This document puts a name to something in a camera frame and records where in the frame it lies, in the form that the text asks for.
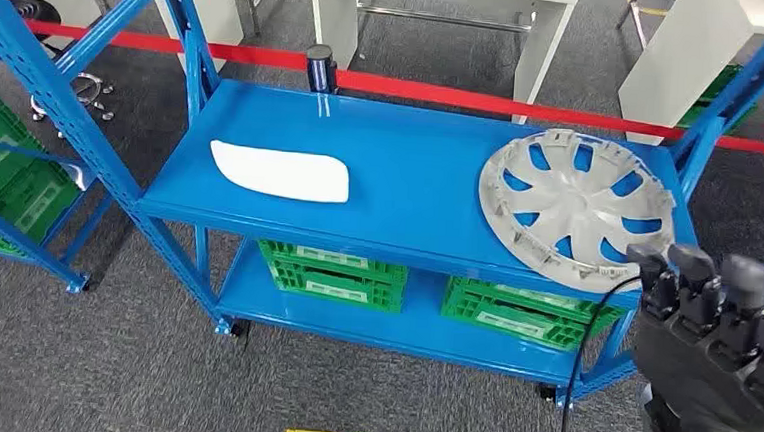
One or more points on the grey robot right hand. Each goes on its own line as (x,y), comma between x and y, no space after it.
(711,367)

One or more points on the grey plastic wheel hubcap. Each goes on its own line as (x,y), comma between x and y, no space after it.
(575,206)

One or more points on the white curved plastic part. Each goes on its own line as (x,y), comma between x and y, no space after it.
(278,172)

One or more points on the red barrier belt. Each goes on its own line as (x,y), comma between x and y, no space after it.
(429,92)

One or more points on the black stool with chrome base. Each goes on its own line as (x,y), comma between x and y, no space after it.
(36,11)

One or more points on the black barrier post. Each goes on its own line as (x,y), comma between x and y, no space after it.
(321,71)

